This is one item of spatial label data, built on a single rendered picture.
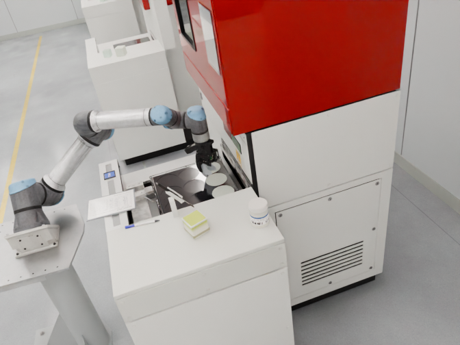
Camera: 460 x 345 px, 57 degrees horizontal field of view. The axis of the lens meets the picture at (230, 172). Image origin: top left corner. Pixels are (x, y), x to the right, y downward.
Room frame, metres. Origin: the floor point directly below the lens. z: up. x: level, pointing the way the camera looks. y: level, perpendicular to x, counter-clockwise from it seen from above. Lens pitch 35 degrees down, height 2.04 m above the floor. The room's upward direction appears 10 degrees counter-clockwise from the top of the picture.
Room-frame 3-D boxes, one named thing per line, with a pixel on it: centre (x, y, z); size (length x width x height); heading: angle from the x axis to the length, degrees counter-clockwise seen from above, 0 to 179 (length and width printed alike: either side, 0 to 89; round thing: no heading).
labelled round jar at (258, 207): (1.19, -0.08, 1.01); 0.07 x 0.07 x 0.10
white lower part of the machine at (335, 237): (1.89, -0.34, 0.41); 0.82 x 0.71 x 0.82; 12
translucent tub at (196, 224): (1.20, 0.16, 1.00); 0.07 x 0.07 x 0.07; 30
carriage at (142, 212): (1.51, 0.43, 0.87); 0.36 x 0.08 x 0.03; 12
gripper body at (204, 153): (1.62, 0.09, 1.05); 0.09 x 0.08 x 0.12; 53
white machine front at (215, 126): (1.82, 0.00, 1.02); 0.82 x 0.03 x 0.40; 12
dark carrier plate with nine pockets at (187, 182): (1.58, 0.17, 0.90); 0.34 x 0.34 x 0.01; 12
